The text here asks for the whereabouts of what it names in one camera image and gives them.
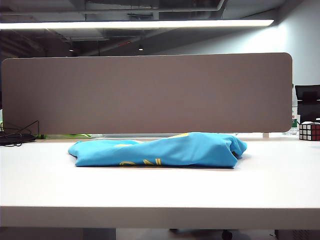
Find blue patterned soccer jersey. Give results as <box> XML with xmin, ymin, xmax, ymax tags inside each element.
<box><xmin>67</xmin><ymin>131</ymin><xmax>248</xmax><ymax>169</ymax></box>

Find brown felt desk divider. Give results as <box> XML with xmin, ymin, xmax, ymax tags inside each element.
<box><xmin>1</xmin><ymin>52</ymin><xmax>294</xmax><ymax>135</ymax></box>

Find green item behind divider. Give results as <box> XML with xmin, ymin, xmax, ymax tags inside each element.
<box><xmin>34</xmin><ymin>133</ymin><xmax>92</xmax><ymax>140</ymax></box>

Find long ceiling light strip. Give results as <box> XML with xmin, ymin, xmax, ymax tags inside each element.
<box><xmin>0</xmin><ymin>19</ymin><xmax>275</xmax><ymax>30</ymax></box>

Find clear plastic water bottle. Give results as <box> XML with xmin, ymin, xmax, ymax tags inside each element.
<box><xmin>290</xmin><ymin>99</ymin><xmax>300</xmax><ymax>136</ymax></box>

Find black office chair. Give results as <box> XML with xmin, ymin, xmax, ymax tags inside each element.
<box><xmin>294</xmin><ymin>84</ymin><xmax>320</xmax><ymax>123</ymax></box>

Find black Rubik's cube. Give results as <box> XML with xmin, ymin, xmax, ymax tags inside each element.
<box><xmin>298</xmin><ymin>121</ymin><xmax>320</xmax><ymax>141</ymax></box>

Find grey vented cabinet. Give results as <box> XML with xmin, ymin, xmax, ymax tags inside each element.
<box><xmin>274</xmin><ymin>228</ymin><xmax>320</xmax><ymax>240</ymax></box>

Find black tangled desk cables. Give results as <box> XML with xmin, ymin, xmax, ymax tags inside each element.
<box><xmin>0</xmin><ymin>120</ymin><xmax>40</xmax><ymax>148</ymax></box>

